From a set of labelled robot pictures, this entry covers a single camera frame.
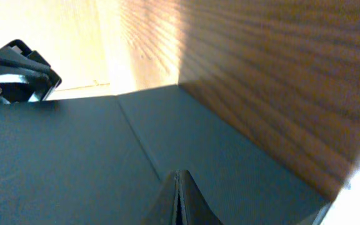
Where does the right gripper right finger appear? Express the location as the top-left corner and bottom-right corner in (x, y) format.
(177, 170), (223, 225)

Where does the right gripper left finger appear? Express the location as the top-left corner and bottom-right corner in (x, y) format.
(142, 171), (178, 225)

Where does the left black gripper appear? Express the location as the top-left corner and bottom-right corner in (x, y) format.
(0, 39), (62, 104)

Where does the black gift box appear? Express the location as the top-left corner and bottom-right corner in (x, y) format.
(0, 86), (329, 224)

